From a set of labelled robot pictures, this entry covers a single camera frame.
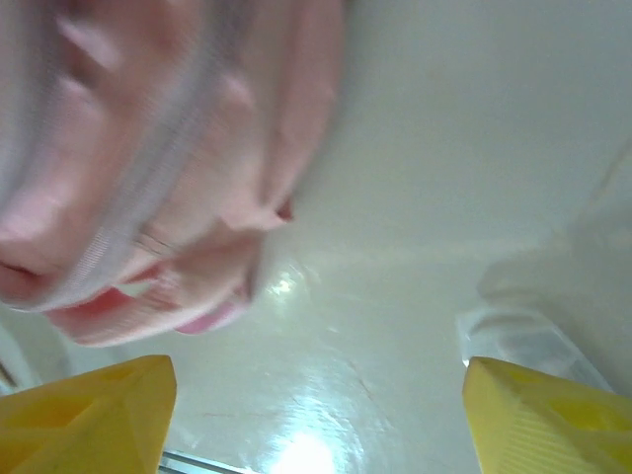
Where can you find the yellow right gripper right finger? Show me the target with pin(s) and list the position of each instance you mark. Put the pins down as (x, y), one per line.
(553, 429)

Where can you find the pink student backpack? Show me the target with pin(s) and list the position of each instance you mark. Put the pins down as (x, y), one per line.
(148, 148)

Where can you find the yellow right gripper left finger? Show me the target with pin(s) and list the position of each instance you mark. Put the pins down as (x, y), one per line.
(89, 424)

